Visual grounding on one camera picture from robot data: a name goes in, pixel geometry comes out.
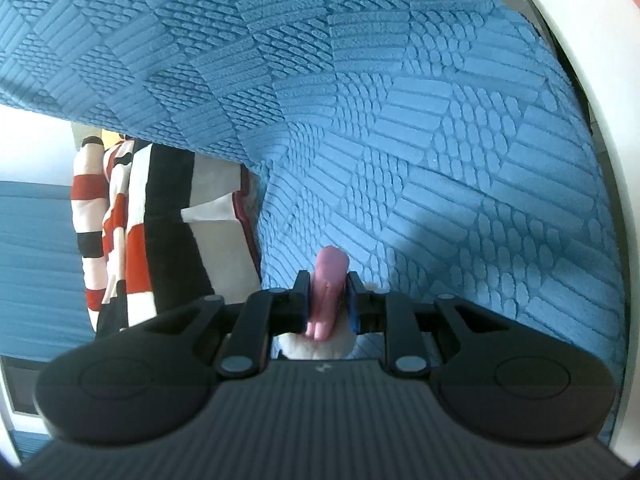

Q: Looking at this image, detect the red white black striped blanket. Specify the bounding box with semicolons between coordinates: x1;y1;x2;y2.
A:
95;140;263;333

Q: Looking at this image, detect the blue textured chair cover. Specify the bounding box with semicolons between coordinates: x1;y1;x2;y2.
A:
0;0;626;441

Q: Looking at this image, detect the pink paper bag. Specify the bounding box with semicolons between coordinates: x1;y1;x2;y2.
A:
305;246;348;341

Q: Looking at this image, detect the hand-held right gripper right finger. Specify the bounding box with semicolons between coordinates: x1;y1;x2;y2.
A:
345;271;501;378

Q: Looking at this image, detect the blue ribbed sheet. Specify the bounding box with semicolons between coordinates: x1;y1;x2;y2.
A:
0;180;101;456

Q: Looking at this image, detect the white chair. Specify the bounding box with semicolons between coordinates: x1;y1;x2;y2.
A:
470;0;640;461

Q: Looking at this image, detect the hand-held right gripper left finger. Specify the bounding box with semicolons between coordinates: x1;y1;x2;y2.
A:
145;270;312;378

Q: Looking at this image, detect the striped plush toy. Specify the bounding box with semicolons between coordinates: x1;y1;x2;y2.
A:
70;130;136;311

